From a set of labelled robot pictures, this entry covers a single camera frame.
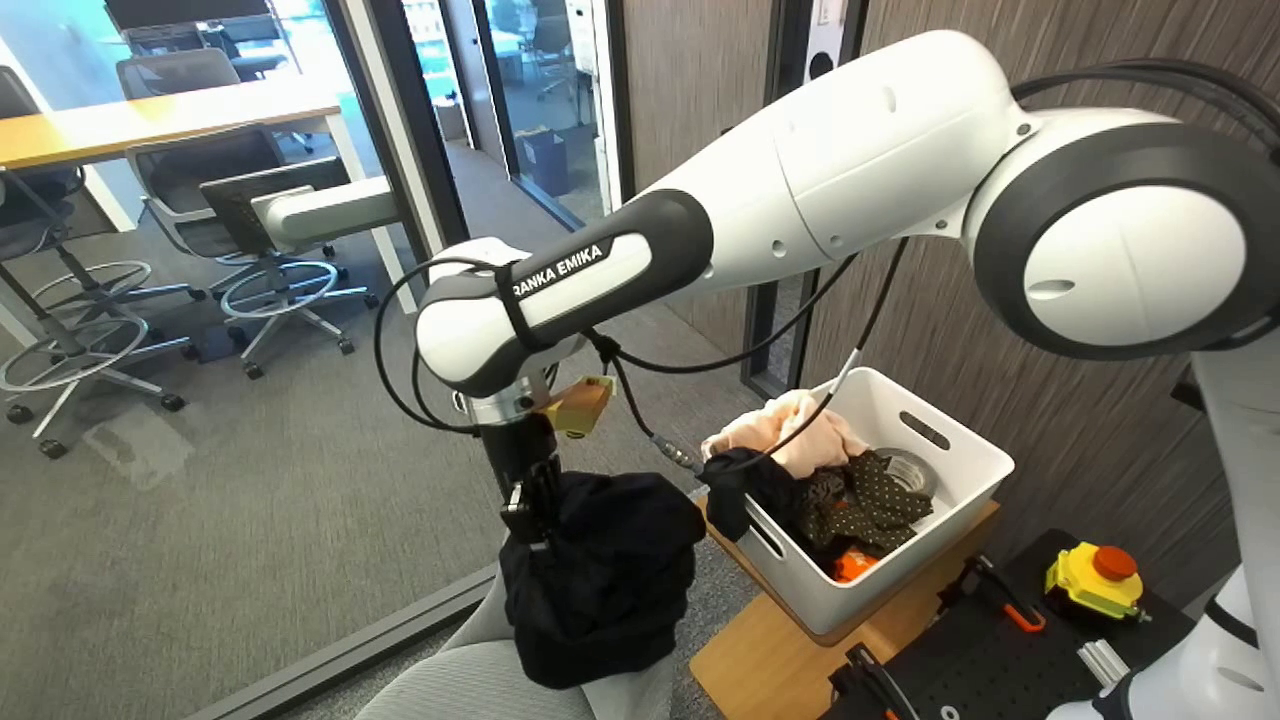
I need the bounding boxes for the grey office stool near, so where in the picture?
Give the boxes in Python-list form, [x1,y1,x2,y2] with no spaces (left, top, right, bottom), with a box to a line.
[200,159,401,380]

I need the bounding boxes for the white plastic bin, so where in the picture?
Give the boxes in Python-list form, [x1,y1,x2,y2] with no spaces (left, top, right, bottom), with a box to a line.
[700,367,1014,639]

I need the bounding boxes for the grey office stool far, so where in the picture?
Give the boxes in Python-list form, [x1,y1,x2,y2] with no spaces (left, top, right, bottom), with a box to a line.
[0,176,191,459]

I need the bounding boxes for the olive patterned cloth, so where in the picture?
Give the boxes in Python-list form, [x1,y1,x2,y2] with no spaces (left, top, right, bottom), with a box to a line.
[800,452,937,556]

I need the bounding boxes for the black cloth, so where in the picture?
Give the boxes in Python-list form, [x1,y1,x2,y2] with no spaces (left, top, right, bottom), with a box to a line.
[501,472,703,687]

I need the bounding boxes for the wooden top white desk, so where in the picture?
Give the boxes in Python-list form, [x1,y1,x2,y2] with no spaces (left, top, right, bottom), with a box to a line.
[0,82,364,257]

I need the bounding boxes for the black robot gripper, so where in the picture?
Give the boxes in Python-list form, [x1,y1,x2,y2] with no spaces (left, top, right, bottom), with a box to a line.
[480,414,560,518]

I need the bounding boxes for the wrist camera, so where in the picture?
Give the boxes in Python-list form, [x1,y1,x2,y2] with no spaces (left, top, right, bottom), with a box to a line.
[544,378,612,442]

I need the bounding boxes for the black glass door frame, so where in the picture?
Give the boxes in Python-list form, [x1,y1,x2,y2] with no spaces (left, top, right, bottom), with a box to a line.
[326,0,469,259]

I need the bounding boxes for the peach cloth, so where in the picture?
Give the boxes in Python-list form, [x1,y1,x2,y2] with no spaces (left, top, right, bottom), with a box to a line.
[700,389,869,480]

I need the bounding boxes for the grey office stool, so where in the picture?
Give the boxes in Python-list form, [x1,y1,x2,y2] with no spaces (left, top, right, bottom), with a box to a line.
[200,159,401,380]
[0,176,191,459]

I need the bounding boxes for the grey chair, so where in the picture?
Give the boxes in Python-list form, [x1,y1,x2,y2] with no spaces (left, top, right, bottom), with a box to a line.
[358,579,678,720]

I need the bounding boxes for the orange object in bin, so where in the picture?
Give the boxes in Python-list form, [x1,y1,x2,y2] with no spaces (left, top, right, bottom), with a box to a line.
[832,548,875,583]

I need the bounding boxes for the orange handled tool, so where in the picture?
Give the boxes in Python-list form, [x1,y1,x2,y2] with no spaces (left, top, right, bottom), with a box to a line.
[970,556,1049,638]

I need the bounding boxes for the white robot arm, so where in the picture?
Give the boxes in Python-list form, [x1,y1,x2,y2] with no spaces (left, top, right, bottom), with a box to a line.
[418,30,1280,532]

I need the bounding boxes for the yellow emergency stop button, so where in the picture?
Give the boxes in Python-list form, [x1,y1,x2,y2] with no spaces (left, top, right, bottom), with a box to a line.
[1045,540,1145,619]

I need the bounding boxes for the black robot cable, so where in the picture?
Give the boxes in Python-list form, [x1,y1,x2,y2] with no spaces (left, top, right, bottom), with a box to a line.
[368,237,914,480]

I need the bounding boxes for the wooden door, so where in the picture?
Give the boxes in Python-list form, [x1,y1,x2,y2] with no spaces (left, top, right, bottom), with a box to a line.
[619,0,772,184]

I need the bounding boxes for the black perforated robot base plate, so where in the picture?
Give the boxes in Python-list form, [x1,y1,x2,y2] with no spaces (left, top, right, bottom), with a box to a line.
[820,527,1193,720]

